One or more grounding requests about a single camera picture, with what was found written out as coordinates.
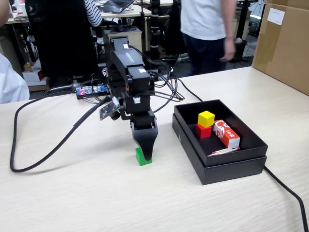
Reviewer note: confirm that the black mesh office chair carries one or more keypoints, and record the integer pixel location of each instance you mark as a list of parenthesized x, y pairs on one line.
[(62, 36)]

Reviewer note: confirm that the person in striped shirt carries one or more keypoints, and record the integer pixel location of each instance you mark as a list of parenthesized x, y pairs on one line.
[(95, 14)]

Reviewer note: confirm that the beige drawer cabinet with lock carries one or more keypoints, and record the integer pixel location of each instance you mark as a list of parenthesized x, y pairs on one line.
[(136, 38)]

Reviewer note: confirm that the seated person white shirt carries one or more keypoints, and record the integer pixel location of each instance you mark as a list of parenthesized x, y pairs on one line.
[(9, 84)]

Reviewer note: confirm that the open black laptop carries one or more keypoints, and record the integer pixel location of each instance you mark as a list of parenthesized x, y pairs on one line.
[(116, 4)]

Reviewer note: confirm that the black fabric office chair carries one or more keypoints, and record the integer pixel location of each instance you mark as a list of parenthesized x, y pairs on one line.
[(173, 29)]

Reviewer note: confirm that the large brown cardboard box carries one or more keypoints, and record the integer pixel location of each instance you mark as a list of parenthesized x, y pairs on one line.
[(282, 48)]

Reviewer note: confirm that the small yellow bottle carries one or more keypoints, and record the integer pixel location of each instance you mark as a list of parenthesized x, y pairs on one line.
[(27, 66)]

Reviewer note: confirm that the red wooden cube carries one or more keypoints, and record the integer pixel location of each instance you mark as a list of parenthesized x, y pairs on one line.
[(202, 132)]

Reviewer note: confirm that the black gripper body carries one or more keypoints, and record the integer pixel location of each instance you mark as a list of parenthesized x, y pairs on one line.
[(138, 106)]

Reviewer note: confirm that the standing person white t-shirt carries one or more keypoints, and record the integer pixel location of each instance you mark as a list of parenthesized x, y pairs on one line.
[(202, 19)]

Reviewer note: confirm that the black trash bin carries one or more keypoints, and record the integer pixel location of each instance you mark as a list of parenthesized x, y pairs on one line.
[(241, 50)]

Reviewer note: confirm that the green wooden cube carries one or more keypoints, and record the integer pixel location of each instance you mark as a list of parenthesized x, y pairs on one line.
[(138, 158)]

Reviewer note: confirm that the standing person hand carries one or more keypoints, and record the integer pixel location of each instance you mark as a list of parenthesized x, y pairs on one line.
[(229, 49)]

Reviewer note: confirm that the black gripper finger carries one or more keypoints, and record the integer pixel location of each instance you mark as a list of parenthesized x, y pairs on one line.
[(144, 139)]

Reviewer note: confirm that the black cardboard box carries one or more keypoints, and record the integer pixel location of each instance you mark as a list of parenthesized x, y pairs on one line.
[(210, 142)]

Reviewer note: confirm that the black open box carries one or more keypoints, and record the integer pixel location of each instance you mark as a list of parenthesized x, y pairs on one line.
[(231, 174)]

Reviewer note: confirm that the orange white matchbox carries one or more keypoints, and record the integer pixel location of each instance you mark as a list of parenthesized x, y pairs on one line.
[(225, 134)]

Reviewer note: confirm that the controller board with red light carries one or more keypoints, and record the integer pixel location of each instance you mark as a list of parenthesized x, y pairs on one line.
[(87, 91)]

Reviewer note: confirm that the standing person forearm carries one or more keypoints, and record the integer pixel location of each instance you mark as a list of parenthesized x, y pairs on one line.
[(229, 19)]

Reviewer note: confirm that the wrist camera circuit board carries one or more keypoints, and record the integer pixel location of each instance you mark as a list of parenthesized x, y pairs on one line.
[(107, 110)]

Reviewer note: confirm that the yellow wooden cube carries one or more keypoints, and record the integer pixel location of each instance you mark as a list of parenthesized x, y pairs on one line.
[(206, 119)]

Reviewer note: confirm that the white red carton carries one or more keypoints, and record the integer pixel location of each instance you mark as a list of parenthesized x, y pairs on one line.
[(32, 76)]

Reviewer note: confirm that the wooden matchstick red head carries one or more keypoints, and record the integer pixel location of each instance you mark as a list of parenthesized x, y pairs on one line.
[(217, 154), (227, 150)]

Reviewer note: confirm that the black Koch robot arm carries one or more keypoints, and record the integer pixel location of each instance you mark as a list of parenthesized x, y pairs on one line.
[(125, 62)]

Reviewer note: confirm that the black cylindrical pole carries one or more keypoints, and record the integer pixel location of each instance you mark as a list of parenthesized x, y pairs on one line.
[(155, 24)]

